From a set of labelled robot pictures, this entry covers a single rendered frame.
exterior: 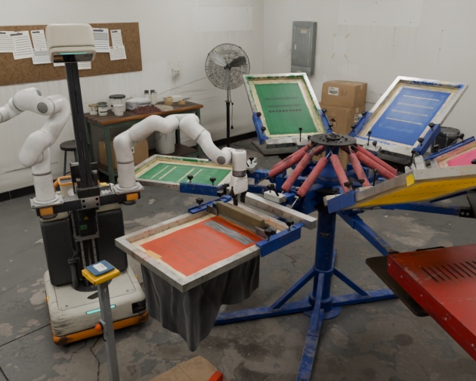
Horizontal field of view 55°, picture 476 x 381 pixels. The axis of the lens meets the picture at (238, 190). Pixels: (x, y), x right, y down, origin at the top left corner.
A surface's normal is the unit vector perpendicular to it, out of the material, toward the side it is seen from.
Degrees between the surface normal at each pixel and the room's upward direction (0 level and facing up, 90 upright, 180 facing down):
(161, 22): 90
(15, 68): 90
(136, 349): 0
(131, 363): 0
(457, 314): 0
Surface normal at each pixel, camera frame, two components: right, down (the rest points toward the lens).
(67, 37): 0.39, -0.11
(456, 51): -0.73, 0.25
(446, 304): 0.00, -0.93
